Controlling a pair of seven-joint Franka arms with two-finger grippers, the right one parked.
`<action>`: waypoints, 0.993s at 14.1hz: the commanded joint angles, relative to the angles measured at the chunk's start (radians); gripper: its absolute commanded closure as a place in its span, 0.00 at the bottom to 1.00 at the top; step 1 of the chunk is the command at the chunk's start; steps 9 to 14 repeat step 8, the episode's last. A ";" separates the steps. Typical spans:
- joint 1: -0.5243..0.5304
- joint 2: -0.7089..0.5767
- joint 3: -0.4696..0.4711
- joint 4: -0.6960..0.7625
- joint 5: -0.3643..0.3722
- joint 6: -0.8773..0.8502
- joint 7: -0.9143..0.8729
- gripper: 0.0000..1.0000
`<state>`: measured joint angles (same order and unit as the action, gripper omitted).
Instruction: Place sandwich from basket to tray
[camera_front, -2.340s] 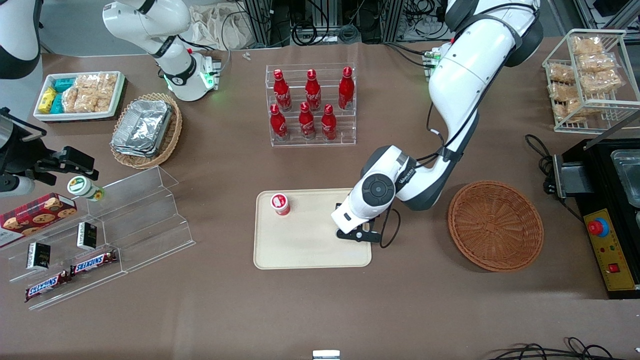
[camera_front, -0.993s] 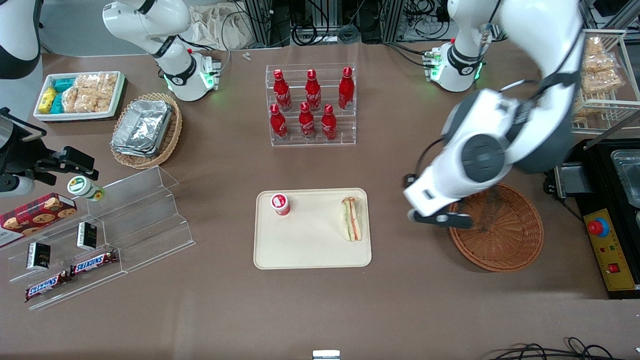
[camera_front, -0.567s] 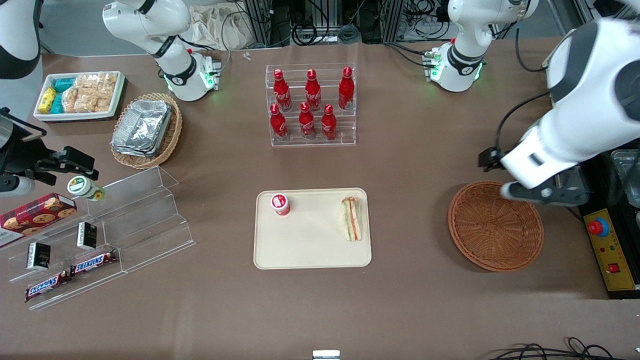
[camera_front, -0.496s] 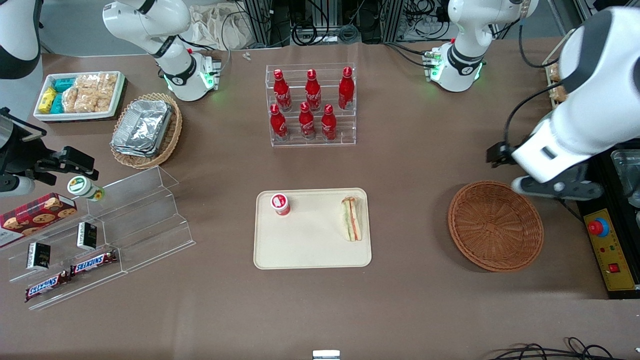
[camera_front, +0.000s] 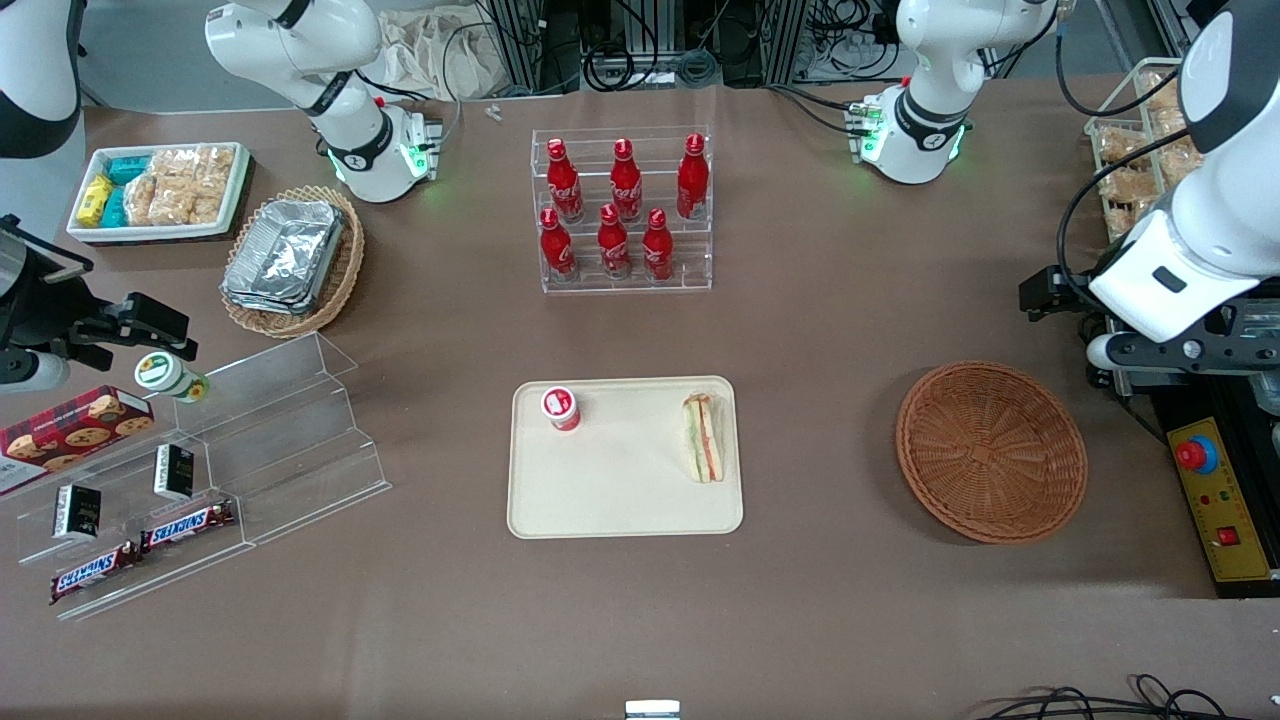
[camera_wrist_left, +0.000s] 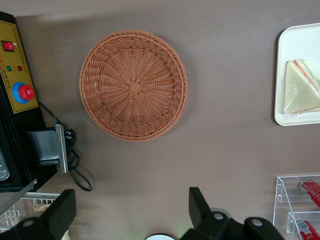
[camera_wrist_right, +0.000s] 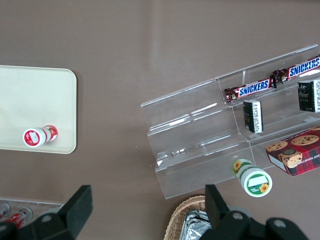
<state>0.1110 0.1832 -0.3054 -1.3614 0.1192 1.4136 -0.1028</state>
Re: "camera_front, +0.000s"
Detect stack of foil trays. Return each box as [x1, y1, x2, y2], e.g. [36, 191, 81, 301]
[222, 198, 347, 317]

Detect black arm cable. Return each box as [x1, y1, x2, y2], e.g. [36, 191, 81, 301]
[1053, 15, 1201, 296]

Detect black base cables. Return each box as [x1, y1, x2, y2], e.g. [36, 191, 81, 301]
[768, 84, 873, 137]

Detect white wire basket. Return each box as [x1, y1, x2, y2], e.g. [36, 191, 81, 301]
[1085, 57, 1201, 251]

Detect clear acrylic bottle rack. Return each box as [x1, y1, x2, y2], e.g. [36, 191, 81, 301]
[531, 127, 714, 294]

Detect white rectangular bin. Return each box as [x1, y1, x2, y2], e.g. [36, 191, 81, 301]
[66, 142, 253, 244]

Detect red tartan cookie box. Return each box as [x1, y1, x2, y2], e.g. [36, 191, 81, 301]
[0, 385, 156, 498]

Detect clear acrylic stepped shelf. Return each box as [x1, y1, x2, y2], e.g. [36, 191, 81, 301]
[0, 332, 393, 623]

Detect red cola bottle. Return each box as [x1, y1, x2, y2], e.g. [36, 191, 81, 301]
[609, 138, 644, 223]
[539, 207, 577, 282]
[641, 208, 675, 282]
[545, 138, 585, 224]
[597, 204, 633, 280]
[676, 133, 710, 221]

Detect red lidded cup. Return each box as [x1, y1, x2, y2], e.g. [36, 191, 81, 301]
[541, 386, 582, 433]

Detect green lidded cup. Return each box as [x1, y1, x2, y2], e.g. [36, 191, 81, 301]
[135, 352, 211, 404]

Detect beige plastic tray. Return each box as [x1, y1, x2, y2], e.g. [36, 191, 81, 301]
[506, 375, 745, 540]

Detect yellow emergency stop box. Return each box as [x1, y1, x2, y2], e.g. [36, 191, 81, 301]
[1165, 415, 1280, 599]

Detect rice cracker pack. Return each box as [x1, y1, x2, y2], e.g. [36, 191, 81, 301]
[150, 147, 199, 186]
[124, 172, 166, 227]
[160, 185, 227, 226]
[195, 145, 237, 196]

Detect yellow snack pack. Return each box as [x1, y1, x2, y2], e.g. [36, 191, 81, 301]
[78, 175, 115, 228]

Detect black equipment box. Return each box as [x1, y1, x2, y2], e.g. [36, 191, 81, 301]
[1105, 365, 1280, 421]

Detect triangle sandwich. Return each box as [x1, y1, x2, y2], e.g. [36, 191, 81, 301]
[682, 392, 725, 485]

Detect snickers bar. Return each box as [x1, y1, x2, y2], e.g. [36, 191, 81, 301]
[50, 541, 144, 606]
[140, 499, 237, 553]

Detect cream cloth bag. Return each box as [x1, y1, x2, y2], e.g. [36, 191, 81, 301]
[375, 10, 511, 101]

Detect light oval wicker basket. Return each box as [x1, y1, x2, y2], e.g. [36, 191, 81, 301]
[220, 185, 366, 339]

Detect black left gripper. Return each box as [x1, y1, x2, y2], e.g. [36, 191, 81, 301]
[1019, 264, 1109, 323]

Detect black cables bundle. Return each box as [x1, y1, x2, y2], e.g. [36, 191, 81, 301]
[975, 675, 1280, 720]

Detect brown wicker basket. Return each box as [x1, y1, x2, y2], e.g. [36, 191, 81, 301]
[895, 361, 1089, 546]

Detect small black box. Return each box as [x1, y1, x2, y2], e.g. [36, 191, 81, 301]
[52, 484, 102, 542]
[153, 445, 196, 501]

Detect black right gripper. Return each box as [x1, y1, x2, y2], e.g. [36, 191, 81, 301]
[0, 215, 199, 364]

